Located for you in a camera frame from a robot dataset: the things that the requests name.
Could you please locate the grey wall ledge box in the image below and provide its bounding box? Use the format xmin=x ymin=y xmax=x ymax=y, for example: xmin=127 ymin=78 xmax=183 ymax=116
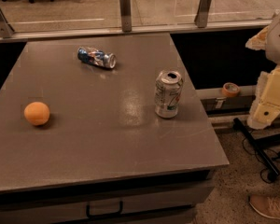
xmin=197 ymin=86 xmax=256 ymax=115

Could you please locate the black stand leg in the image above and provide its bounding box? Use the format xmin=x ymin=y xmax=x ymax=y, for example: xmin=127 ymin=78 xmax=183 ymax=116
xmin=233 ymin=118 xmax=280 ymax=183

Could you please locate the orange ball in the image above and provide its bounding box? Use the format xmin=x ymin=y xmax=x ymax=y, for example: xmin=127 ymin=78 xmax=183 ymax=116
xmin=24 ymin=102 xmax=50 ymax=126

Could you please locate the black drawer handle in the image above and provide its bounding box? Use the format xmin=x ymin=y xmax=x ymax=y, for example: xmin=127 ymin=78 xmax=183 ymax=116
xmin=85 ymin=201 xmax=123 ymax=219

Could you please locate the middle metal railing bracket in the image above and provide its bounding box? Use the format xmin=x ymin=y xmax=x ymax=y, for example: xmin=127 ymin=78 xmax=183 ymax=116
xmin=119 ymin=0 xmax=132 ymax=33

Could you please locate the tan sneaker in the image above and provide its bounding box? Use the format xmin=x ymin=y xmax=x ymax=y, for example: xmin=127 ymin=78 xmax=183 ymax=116
xmin=249 ymin=195 xmax=280 ymax=220

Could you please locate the silver 7up can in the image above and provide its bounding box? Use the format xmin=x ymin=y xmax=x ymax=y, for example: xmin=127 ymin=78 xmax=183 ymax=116
xmin=155 ymin=70 xmax=183 ymax=119

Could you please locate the orange tape roll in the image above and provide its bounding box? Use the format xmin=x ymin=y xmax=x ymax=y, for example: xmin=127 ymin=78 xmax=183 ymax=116
xmin=222 ymin=82 xmax=240 ymax=97

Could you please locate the right metal railing bracket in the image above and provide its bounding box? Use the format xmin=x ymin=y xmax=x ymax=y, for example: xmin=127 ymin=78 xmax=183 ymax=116
xmin=194 ymin=0 xmax=212 ymax=28

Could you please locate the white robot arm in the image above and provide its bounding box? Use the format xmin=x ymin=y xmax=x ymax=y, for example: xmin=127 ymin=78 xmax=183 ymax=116
xmin=245 ymin=10 xmax=280 ymax=130

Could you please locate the left metal railing bracket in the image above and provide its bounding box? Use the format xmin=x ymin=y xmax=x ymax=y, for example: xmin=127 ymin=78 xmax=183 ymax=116
xmin=0 ymin=0 xmax=16 ymax=39

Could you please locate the crushed blue pepsi can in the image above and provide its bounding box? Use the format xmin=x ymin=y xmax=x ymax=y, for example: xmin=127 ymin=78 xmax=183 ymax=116
xmin=77 ymin=47 xmax=117 ymax=69

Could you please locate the black floor cable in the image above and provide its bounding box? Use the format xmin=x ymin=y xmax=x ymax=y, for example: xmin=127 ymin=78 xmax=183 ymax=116
xmin=241 ymin=136 xmax=280 ymax=185

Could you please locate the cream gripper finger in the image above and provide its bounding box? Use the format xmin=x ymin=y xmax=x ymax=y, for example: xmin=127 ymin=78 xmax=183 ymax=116
xmin=247 ymin=65 xmax=280 ymax=130
xmin=245 ymin=26 xmax=269 ymax=50

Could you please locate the metal railing bracket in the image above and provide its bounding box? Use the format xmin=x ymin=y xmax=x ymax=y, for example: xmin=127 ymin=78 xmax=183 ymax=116
xmin=119 ymin=0 xmax=132 ymax=33
xmin=194 ymin=0 xmax=212 ymax=28
xmin=0 ymin=0 xmax=16 ymax=39

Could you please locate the grey cabinet with drawer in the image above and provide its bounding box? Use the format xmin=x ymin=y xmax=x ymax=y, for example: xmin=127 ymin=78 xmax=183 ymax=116
xmin=0 ymin=34 xmax=228 ymax=224

